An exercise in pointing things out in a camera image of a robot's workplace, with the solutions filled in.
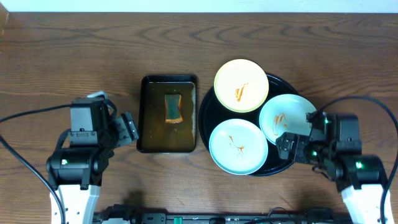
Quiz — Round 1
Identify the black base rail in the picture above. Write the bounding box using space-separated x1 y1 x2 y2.
93 204 353 224

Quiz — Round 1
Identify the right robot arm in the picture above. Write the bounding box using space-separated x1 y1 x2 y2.
275 133 394 223

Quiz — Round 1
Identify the light blue front plate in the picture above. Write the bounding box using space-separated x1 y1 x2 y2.
209 119 269 175

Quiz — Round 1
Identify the black rectangular water tray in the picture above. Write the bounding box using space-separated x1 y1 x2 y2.
137 75 197 153

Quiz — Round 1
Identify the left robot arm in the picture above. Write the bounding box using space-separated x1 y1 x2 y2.
46 111 139 223

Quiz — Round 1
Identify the green orange sponge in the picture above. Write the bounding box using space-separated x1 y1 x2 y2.
165 94 183 123

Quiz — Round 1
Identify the light blue plate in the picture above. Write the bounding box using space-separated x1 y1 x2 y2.
259 94 317 145
209 119 269 175

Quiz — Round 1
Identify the yellow plate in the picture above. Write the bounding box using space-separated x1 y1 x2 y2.
213 59 269 113

